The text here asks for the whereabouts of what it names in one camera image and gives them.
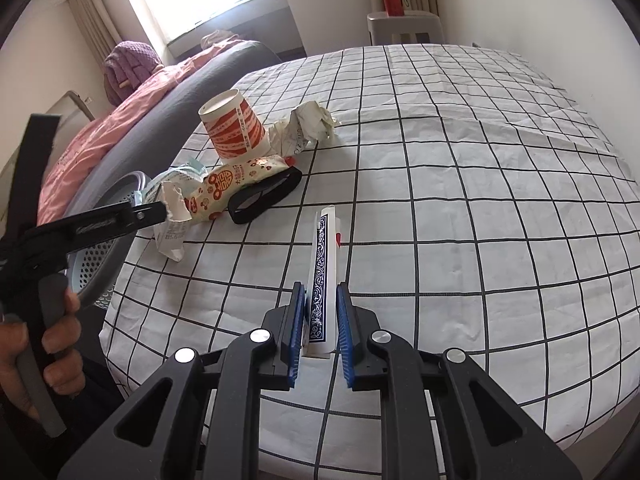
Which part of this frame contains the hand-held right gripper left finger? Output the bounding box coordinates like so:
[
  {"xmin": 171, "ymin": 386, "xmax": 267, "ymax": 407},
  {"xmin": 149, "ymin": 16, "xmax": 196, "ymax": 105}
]
[{"xmin": 57, "ymin": 282, "xmax": 306, "ymax": 480}]

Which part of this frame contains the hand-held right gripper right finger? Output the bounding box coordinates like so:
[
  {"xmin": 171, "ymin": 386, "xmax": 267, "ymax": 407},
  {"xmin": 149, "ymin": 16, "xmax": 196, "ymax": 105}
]
[{"xmin": 336, "ymin": 282, "xmax": 583, "ymax": 480}]

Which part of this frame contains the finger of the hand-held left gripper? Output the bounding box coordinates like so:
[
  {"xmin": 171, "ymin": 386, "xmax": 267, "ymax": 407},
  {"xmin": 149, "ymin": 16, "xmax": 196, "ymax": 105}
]
[{"xmin": 20, "ymin": 200, "xmax": 168, "ymax": 261}]

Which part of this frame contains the light blue perforated basket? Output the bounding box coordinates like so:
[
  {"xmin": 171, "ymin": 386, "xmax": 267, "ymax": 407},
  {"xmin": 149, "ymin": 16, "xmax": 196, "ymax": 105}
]
[{"xmin": 64, "ymin": 170, "xmax": 151, "ymax": 313}]

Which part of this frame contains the blue patterned card box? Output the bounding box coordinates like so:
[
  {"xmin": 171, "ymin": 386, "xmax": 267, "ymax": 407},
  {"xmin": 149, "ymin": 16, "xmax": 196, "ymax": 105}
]
[{"xmin": 305, "ymin": 205, "xmax": 344, "ymax": 360}]

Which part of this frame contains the white and green packet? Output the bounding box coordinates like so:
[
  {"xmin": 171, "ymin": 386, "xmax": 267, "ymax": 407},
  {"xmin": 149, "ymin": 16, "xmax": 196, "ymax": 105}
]
[{"xmin": 134, "ymin": 157, "xmax": 208, "ymax": 263}]

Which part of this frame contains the red print snack wrapper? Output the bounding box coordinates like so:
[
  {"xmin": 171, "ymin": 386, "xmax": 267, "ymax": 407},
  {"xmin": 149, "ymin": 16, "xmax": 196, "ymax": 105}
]
[{"xmin": 185, "ymin": 154, "xmax": 296, "ymax": 224}]

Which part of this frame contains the red and white paper cup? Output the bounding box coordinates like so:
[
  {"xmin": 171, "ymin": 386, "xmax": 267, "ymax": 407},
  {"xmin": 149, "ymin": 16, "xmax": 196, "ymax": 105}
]
[{"xmin": 198, "ymin": 89, "xmax": 267, "ymax": 158}]

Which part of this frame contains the white paper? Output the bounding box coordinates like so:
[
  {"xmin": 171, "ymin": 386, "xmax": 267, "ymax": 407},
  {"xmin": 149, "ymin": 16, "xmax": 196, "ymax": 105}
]
[{"xmin": 268, "ymin": 101, "xmax": 342, "ymax": 160}]

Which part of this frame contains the person's left hand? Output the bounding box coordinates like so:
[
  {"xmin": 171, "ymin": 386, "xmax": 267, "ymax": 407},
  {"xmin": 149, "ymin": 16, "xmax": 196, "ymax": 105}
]
[{"xmin": 0, "ymin": 290, "xmax": 84, "ymax": 422}]

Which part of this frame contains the beige headboard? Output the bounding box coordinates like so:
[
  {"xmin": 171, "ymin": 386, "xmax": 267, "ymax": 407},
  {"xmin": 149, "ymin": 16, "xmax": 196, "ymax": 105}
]
[{"xmin": 47, "ymin": 89, "xmax": 96, "ymax": 123}]

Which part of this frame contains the pink blanket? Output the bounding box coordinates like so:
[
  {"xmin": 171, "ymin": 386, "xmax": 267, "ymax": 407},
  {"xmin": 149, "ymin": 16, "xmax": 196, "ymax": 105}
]
[{"xmin": 37, "ymin": 42, "xmax": 237, "ymax": 226}]

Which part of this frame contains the black oval band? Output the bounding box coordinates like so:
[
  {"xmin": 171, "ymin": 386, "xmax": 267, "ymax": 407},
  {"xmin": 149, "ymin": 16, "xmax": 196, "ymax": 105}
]
[{"xmin": 227, "ymin": 166, "xmax": 303, "ymax": 226}]

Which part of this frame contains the purple knitted cloth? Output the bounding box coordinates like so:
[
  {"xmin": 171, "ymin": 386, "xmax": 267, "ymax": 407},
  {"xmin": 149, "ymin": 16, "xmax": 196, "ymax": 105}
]
[{"xmin": 104, "ymin": 41, "xmax": 164, "ymax": 106}]

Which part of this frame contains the grey bed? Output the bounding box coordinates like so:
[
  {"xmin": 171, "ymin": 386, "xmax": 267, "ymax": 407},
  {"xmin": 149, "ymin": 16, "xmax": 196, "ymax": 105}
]
[{"xmin": 65, "ymin": 40, "xmax": 282, "ymax": 221}]

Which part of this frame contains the checked tablecloth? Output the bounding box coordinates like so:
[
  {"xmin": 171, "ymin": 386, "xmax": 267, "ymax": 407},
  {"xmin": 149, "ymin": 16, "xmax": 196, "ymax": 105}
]
[{"xmin": 100, "ymin": 42, "xmax": 640, "ymax": 448}]

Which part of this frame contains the white cloth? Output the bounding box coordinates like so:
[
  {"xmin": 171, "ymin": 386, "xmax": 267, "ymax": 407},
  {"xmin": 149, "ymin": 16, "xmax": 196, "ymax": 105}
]
[{"xmin": 200, "ymin": 30, "xmax": 242, "ymax": 47}]

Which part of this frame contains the grey plastic stool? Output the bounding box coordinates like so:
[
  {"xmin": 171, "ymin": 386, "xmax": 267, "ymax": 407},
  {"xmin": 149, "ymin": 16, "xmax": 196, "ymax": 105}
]
[{"xmin": 366, "ymin": 10, "xmax": 446, "ymax": 47}]

